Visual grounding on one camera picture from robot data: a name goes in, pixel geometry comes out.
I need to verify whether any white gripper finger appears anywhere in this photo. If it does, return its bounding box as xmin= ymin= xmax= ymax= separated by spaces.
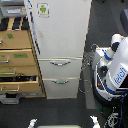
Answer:
xmin=28 ymin=119 xmax=38 ymax=128
xmin=90 ymin=116 xmax=101 ymax=128

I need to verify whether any white fridge door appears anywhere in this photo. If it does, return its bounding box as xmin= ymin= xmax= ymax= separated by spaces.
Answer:
xmin=24 ymin=0 xmax=92 ymax=59

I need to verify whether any wooden drawer cabinet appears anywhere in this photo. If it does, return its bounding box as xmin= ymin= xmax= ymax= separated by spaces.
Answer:
xmin=0 ymin=17 xmax=45 ymax=97

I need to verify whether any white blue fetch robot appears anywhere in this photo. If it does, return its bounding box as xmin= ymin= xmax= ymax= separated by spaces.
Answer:
xmin=92 ymin=34 xmax=128 ymax=106

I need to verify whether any white refrigerator body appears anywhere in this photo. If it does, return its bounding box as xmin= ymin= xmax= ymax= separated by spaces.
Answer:
xmin=23 ymin=0 xmax=93 ymax=100

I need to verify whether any grey box on cabinet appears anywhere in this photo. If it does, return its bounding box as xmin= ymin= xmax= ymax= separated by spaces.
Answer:
xmin=1 ymin=6 xmax=26 ymax=17

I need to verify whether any green android sticker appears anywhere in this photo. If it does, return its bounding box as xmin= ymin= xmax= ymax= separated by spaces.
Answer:
xmin=37 ymin=3 xmax=49 ymax=17

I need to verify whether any coiled cable on floor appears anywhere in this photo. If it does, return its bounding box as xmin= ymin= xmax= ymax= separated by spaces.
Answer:
xmin=78 ymin=43 xmax=100 ymax=94

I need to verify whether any lower fridge drawer handle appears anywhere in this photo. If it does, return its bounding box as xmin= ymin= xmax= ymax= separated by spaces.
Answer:
xmin=52 ymin=80 xmax=69 ymax=84

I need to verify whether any fridge drawer handle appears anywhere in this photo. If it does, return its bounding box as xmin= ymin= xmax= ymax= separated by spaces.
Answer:
xmin=52 ymin=80 xmax=69 ymax=84
xmin=50 ymin=61 xmax=71 ymax=66

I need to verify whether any middle fridge drawer handle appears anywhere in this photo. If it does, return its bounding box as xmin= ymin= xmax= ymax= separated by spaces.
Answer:
xmin=50 ymin=61 xmax=71 ymax=66

